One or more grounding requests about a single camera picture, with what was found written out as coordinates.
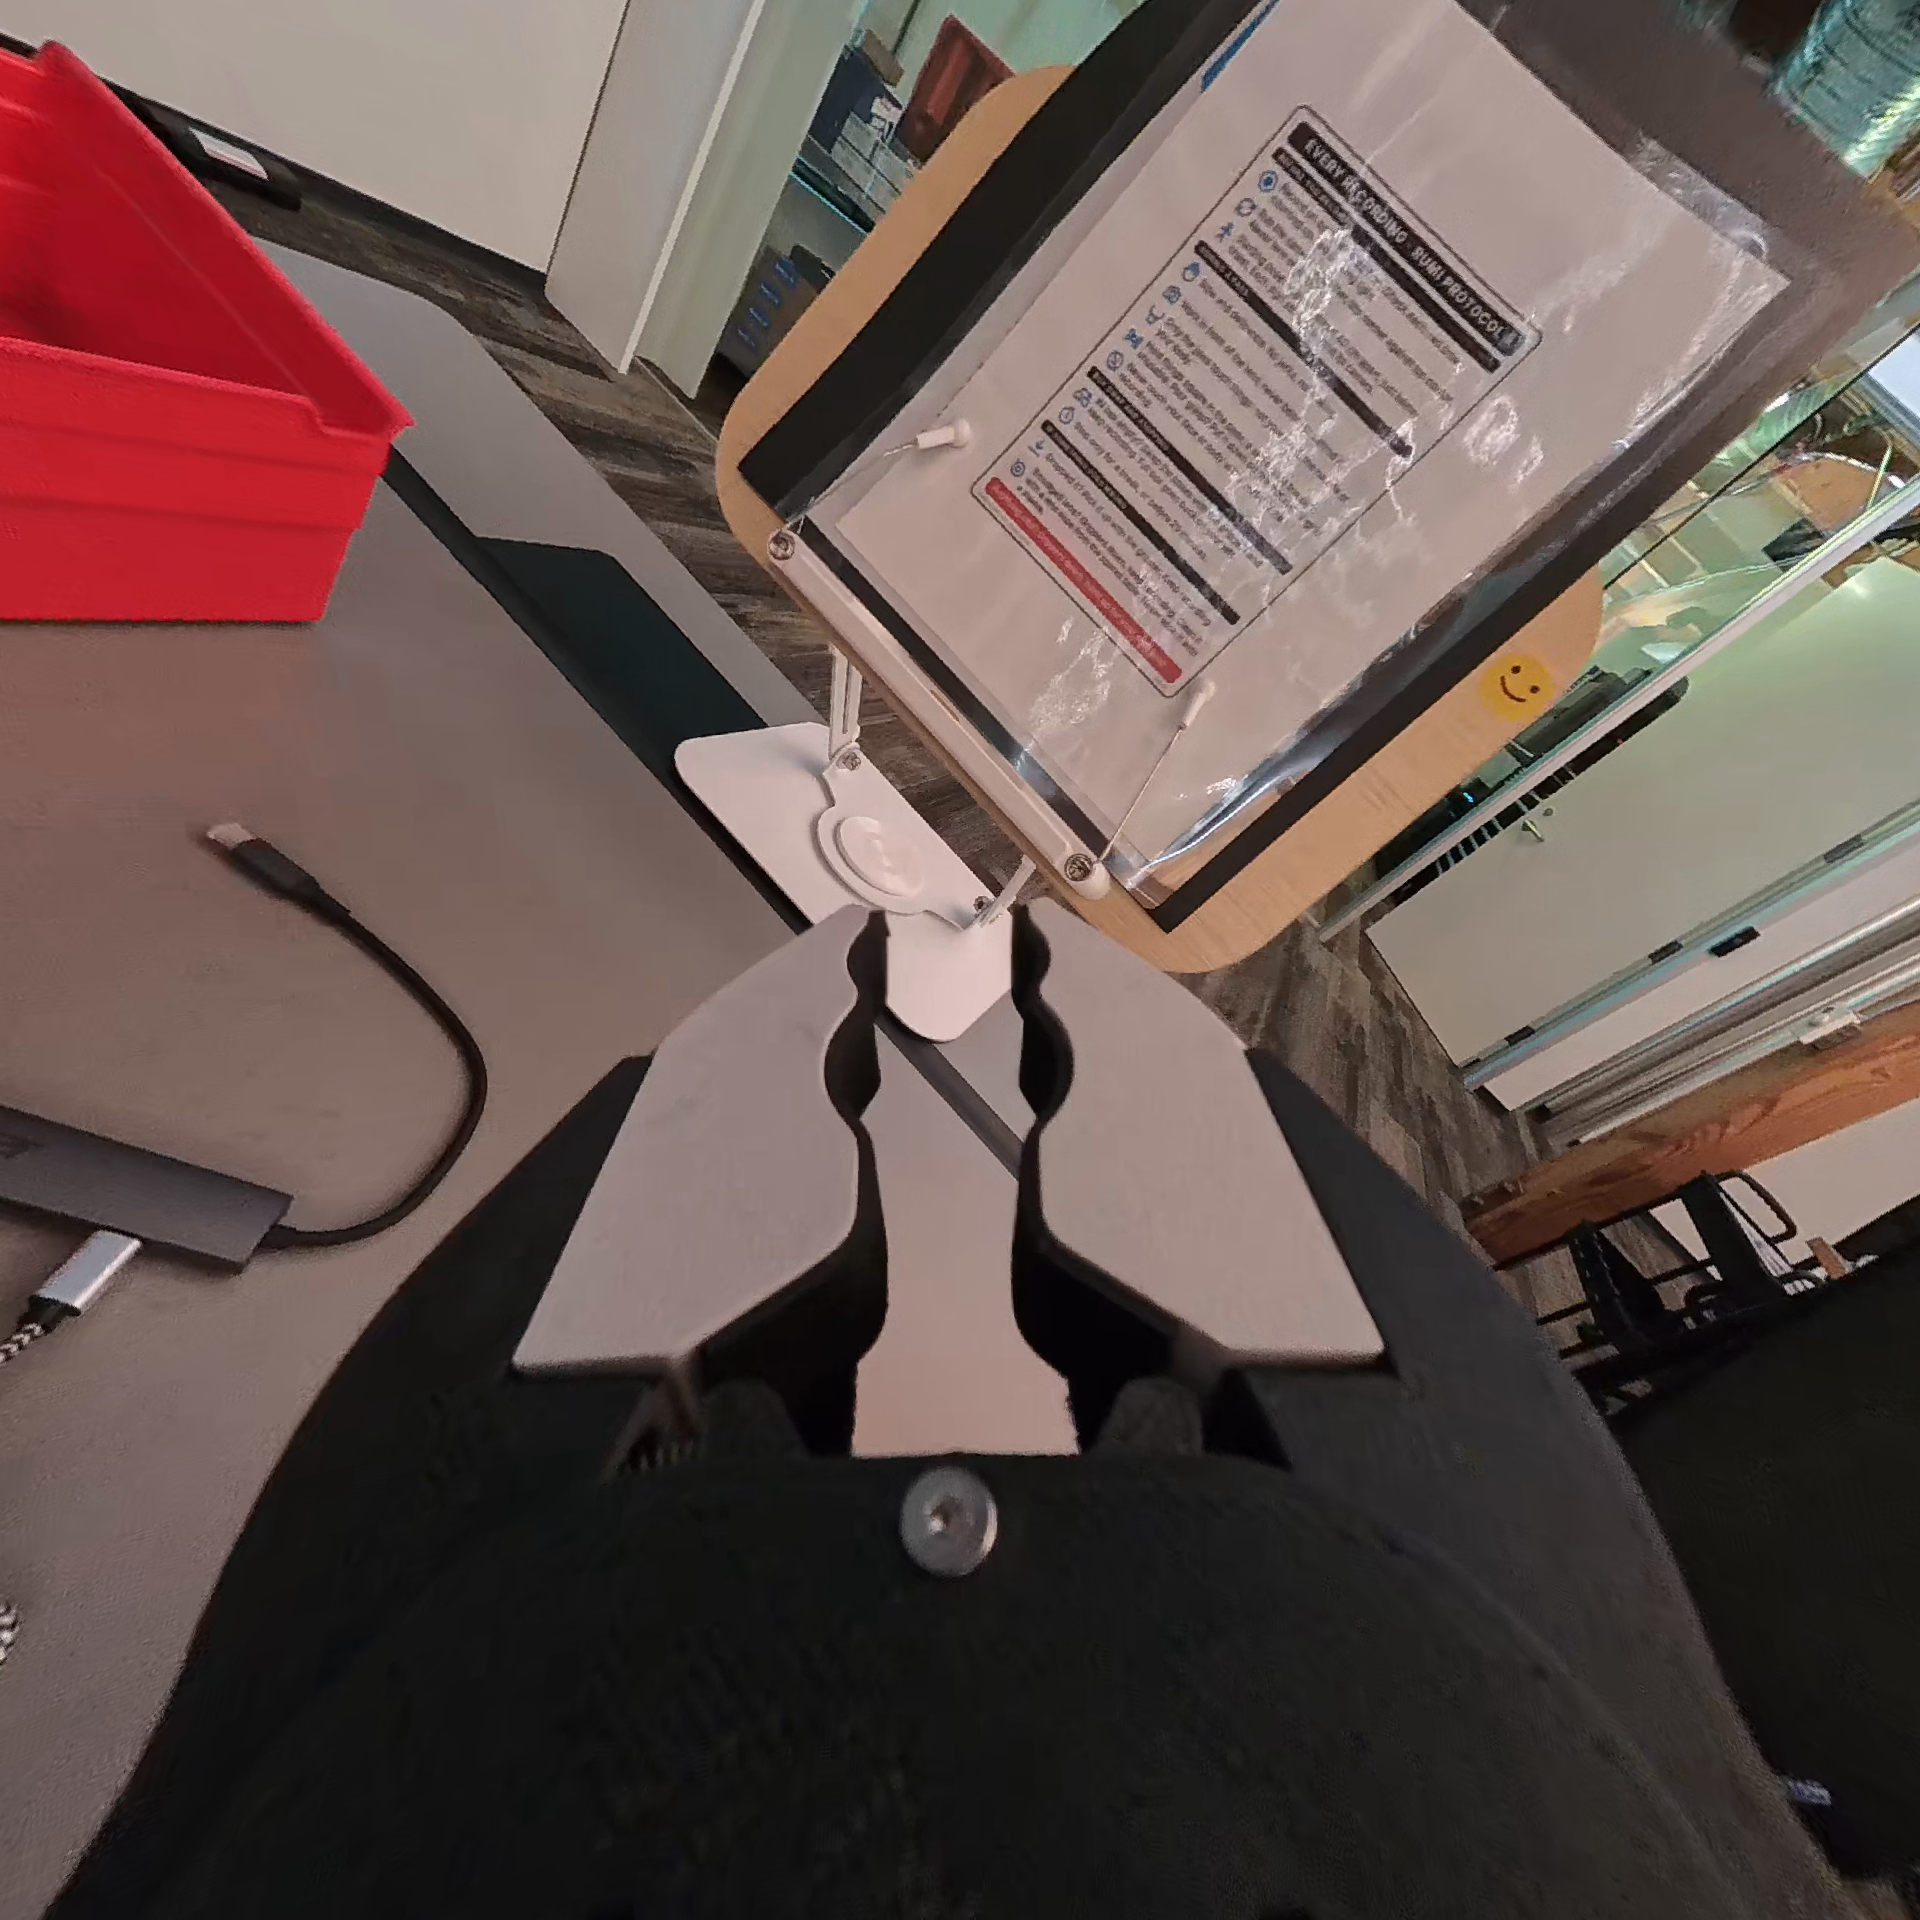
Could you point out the black metal cart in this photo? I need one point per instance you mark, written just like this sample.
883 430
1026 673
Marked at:
1681 1261

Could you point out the stack of storage boxes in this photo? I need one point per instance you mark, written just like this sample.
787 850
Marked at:
779 306

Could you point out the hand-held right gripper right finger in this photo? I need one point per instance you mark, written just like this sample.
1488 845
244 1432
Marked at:
1185 1184

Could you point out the red plastic bin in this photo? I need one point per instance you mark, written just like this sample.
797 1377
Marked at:
148 495

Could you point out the dark desk mat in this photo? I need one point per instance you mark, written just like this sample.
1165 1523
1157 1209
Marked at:
628 646

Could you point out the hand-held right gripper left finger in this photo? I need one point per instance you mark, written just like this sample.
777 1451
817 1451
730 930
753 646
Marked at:
705 1184

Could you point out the orange box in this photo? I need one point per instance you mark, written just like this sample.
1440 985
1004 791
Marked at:
953 61

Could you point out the small black device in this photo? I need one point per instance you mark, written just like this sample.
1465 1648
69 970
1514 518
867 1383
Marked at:
246 167

